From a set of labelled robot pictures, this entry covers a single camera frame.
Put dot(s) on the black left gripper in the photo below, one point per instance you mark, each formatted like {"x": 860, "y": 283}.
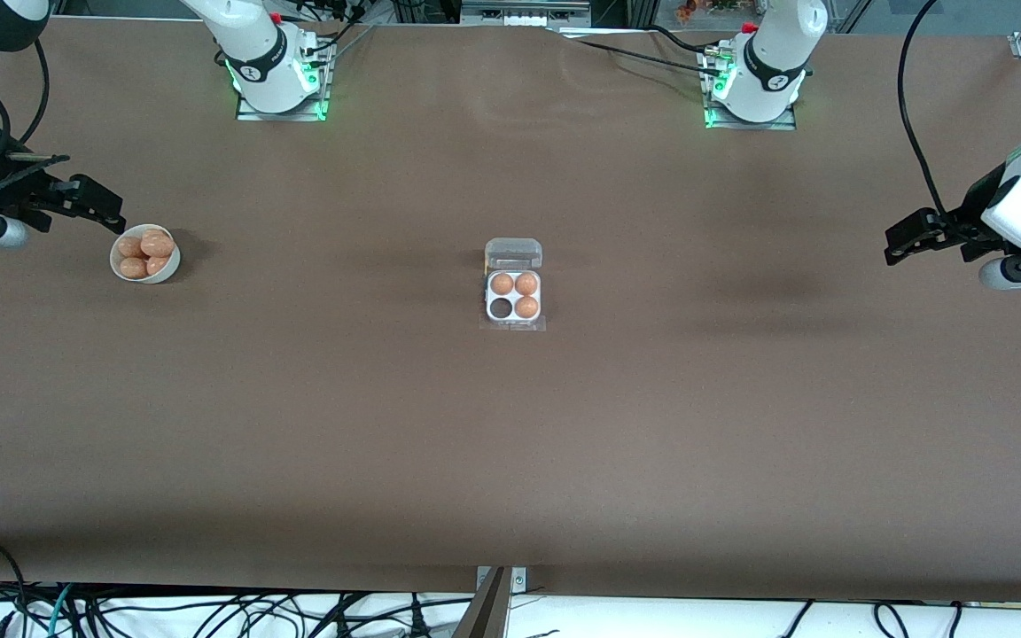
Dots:
{"x": 969, "y": 215}

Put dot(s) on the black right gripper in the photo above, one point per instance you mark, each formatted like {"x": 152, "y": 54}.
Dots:
{"x": 7, "y": 190}

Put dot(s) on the clear plastic egg box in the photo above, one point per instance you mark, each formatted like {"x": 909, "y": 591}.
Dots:
{"x": 515, "y": 252}

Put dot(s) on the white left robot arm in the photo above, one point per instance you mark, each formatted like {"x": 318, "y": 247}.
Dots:
{"x": 772, "y": 71}

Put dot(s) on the white bowl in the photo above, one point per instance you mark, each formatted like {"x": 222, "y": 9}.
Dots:
{"x": 165, "y": 275}

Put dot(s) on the orange toy items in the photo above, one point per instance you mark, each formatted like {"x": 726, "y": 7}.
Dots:
{"x": 697, "y": 11}

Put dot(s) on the grey metal unit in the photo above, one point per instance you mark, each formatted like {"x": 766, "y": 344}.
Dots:
{"x": 524, "y": 12}

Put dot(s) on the brown table cover sheet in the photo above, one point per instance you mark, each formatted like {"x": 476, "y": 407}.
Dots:
{"x": 510, "y": 443}

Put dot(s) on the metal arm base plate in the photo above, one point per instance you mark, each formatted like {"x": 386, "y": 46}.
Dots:
{"x": 750, "y": 126}
{"x": 280, "y": 116}

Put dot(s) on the small metal bracket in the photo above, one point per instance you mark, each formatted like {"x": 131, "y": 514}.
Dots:
{"x": 519, "y": 579}

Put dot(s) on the dark grey mount bar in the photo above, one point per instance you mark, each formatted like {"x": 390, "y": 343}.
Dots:
{"x": 486, "y": 616}

